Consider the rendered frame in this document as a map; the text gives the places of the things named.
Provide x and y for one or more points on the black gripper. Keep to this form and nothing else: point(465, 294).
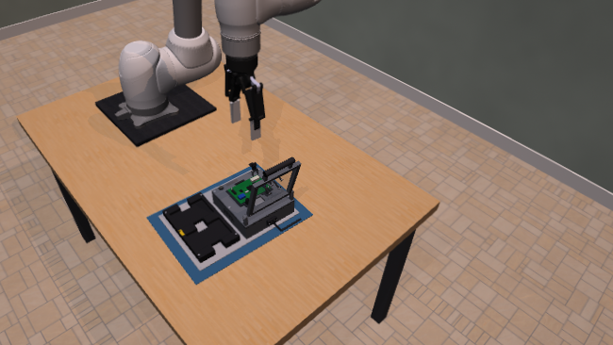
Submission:
point(234, 81)

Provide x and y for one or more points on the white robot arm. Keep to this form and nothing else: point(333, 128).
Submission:
point(147, 73)

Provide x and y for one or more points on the green circuit board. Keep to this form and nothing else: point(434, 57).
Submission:
point(242, 191)

